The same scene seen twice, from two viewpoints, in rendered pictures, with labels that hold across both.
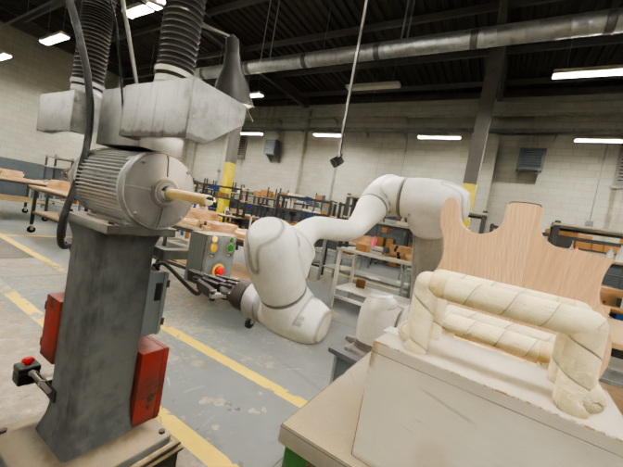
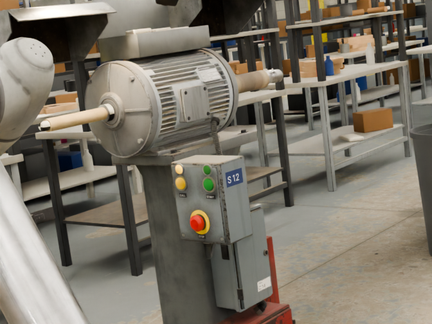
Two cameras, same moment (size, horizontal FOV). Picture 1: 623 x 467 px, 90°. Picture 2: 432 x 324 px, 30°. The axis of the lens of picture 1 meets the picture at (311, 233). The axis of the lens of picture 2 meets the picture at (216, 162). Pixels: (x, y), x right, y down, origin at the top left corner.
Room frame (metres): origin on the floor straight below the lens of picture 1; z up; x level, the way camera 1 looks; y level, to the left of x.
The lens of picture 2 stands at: (1.64, -1.51, 1.43)
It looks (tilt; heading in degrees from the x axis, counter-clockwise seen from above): 10 degrees down; 101
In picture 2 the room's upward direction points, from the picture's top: 7 degrees counter-clockwise
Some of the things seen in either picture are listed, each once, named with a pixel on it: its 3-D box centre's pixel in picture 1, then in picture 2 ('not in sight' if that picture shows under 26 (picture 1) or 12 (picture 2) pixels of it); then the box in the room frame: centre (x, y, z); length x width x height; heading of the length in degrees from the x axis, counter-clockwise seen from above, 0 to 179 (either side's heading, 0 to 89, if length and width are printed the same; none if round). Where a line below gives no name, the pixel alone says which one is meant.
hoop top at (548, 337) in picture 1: (497, 326); not in sight; (0.57, -0.37, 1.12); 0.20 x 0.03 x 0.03; 56
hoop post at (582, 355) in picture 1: (578, 367); not in sight; (0.33, -0.31, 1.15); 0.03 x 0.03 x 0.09
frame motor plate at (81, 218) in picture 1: (117, 221); (186, 146); (1.14, 0.71, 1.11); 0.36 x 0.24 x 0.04; 59
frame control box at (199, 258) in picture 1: (194, 260); (222, 203); (1.27, 0.46, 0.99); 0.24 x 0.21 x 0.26; 59
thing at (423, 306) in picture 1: (421, 316); not in sight; (0.42, -0.17, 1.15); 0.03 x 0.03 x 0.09
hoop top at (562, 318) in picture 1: (498, 301); not in sight; (0.37, -0.24, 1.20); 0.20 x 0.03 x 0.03; 56
